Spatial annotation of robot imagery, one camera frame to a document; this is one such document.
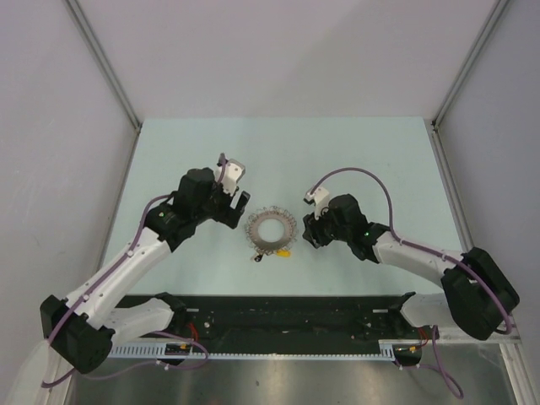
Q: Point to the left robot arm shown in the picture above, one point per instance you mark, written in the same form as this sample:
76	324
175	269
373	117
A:
84	327

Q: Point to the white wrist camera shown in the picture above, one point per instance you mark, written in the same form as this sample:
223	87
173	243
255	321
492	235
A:
228	173
319	199

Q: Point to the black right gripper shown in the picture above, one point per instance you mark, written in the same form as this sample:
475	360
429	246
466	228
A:
313	231

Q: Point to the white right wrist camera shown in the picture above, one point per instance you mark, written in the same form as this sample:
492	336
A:
319	199

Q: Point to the left aluminium frame post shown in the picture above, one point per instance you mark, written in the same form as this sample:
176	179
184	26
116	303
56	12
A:
97	51

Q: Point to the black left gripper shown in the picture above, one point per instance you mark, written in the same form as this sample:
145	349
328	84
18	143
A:
229	216

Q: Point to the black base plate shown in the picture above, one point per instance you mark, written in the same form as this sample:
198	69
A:
212	317

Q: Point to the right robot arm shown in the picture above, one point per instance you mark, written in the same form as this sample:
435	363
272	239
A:
476	296

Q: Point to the aluminium frame post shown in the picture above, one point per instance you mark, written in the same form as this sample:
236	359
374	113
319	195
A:
97	51
489	26

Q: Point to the right aluminium frame post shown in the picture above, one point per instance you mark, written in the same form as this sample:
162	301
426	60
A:
489	26

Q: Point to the white slotted cable duct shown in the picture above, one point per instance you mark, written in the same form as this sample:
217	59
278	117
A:
280	347

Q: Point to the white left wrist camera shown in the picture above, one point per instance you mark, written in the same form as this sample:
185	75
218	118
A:
228	173

